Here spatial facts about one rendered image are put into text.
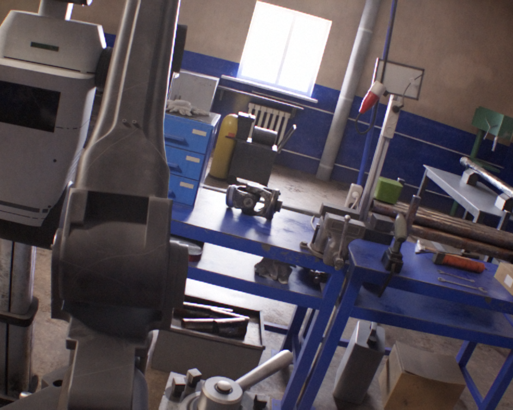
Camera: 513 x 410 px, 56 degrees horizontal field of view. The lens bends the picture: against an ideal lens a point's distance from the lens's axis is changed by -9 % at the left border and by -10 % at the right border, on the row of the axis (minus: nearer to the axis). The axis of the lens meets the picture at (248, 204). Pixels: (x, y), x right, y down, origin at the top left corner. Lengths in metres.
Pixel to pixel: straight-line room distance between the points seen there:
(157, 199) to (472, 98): 7.75
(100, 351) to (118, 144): 0.13
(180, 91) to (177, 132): 4.77
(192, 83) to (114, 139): 6.67
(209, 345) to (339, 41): 5.56
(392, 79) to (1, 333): 2.10
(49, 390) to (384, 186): 3.46
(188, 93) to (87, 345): 6.77
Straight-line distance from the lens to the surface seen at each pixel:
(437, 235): 3.85
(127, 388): 0.29
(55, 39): 1.08
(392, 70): 2.65
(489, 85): 8.12
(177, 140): 2.30
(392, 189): 3.76
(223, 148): 5.94
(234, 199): 2.45
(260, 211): 2.46
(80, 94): 1.01
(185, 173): 2.33
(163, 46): 0.41
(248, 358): 2.63
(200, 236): 2.21
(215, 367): 2.67
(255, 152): 5.90
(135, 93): 0.37
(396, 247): 2.37
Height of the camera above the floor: 1.66
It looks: 18 degrees down
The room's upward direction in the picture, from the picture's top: 15 degrees clockwise
